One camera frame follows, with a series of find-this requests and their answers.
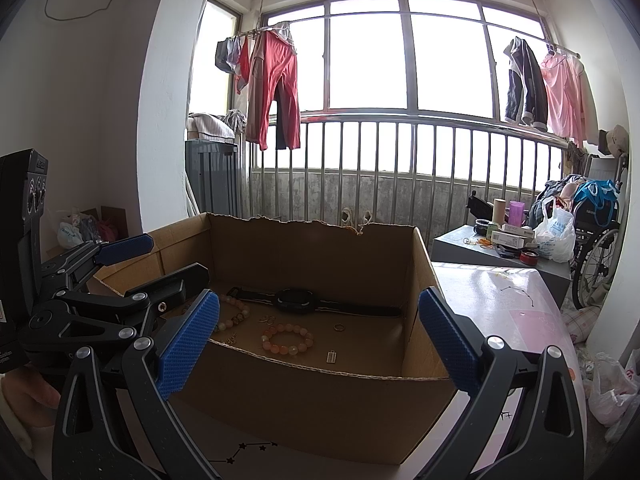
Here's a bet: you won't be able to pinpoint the blue bag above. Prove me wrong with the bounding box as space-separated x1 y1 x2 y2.
572 180 621 229

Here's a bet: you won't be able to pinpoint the pink hanging shirt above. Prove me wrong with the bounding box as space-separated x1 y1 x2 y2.
540 50 586 146

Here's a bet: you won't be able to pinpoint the red hanging garment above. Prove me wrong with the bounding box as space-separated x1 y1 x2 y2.
250 30 301 152

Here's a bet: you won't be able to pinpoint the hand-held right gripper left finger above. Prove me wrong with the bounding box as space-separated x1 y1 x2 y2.
52 287 223 480

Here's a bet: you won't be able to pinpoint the small white plastic bag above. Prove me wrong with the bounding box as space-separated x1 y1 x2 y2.
56 221 85 250

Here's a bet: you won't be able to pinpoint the grey side table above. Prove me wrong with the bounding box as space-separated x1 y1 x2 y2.
431 225 572 304

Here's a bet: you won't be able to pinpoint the beige cap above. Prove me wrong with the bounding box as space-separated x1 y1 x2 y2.
597 125 630 159

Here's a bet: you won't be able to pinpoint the orange bead bracelet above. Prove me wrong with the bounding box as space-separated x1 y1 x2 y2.
261 324 315 357

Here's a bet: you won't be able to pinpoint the crumpled white plastic bag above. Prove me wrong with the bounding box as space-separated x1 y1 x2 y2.
587 351 640 429

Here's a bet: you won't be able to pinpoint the grey cabinet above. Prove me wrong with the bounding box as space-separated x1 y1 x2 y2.
185 140 240 219

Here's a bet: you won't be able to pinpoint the grey hanging garment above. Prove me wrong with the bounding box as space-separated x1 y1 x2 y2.
215 37 246 75

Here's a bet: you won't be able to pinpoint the person's left hand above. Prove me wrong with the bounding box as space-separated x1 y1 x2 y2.
0 366 62 413

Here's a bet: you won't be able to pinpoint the multicolour bead bracelet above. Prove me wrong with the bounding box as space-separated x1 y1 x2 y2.
215 294 251 334

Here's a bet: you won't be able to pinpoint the flat white boxes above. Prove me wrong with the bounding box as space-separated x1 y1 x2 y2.
487 225 536 251

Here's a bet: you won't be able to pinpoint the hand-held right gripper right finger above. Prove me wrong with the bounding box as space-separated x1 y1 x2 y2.
417 286 588 480

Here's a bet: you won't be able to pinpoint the wheelchair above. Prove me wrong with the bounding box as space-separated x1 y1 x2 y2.
570 152 631 311

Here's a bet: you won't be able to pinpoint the dark hanging jacket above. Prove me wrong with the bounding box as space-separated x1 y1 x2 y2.
502 37 550 134

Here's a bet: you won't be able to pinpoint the black strap watch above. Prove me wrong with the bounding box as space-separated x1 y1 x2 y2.
226 286 403 319

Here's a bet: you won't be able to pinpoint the large cardboard box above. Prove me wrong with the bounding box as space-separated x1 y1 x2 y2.
87 211 463 466

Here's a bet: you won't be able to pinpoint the metal frame window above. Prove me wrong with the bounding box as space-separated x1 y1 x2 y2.
250 0 552 122

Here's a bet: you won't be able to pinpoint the pile of clothes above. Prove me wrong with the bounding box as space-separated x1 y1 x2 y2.
530 175 584 226

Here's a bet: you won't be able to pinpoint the open cardboard floor box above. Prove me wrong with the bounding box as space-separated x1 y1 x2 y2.
47 205 130 261

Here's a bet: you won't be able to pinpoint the metal balcony railing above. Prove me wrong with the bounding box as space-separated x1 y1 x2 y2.
245 111 577 241

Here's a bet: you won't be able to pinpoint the white printed plastic bag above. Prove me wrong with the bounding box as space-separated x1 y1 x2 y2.
534 199 577 264

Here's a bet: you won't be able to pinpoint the folded bedding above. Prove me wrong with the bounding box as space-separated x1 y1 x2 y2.
187 111 246 144

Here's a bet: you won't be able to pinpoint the beige hanging garment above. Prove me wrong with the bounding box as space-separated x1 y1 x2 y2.
244 35 271 152

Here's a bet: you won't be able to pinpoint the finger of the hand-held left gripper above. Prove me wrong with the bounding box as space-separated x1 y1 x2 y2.
35 232 155 307
22 262 212 357

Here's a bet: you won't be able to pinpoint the rolled printed paper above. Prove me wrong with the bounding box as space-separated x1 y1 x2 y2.
560 305 599 344

